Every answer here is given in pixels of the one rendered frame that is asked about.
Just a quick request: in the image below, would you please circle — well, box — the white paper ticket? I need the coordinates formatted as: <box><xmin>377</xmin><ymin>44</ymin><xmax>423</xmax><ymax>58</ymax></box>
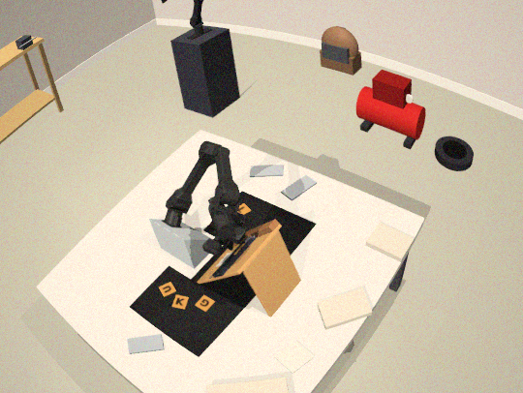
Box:
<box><xmin>217</xmin><ymin>252</ymin><xmax>233</xmax><ymax>267</ymax></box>

